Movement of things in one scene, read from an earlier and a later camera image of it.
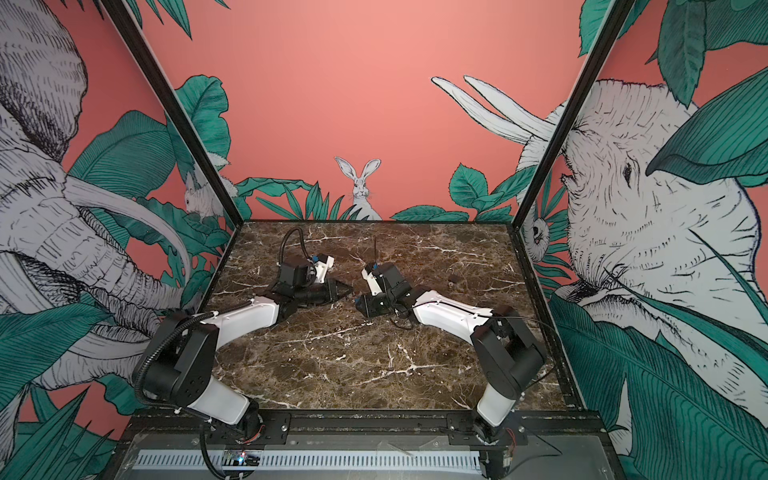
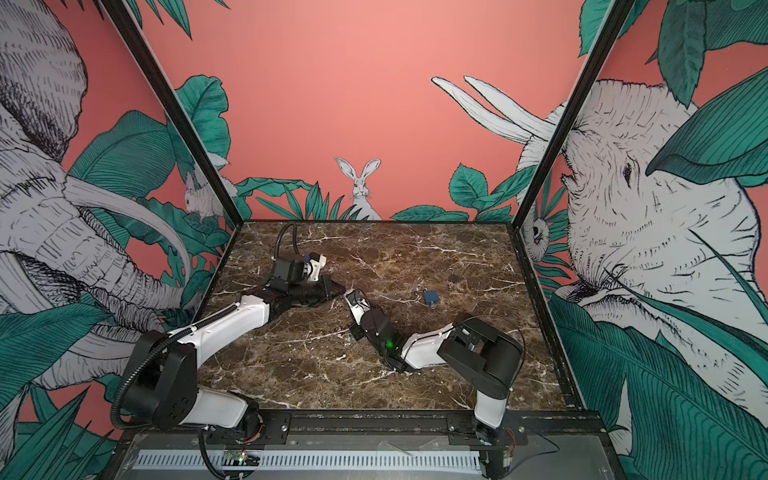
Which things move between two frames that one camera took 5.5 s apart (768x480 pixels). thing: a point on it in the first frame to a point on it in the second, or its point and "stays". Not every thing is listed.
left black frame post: x=163 y=91 stays
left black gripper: x=329 y=296 stays
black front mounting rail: x=558 y=427 stays
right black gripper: x=369 y=310 to x=379 y=311
